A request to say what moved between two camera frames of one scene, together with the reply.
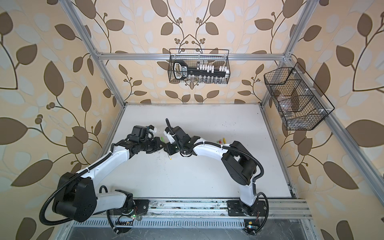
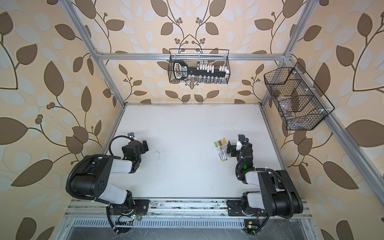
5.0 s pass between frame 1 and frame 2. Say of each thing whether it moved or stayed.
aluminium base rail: stayed
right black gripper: moved
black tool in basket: stayed
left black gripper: moved
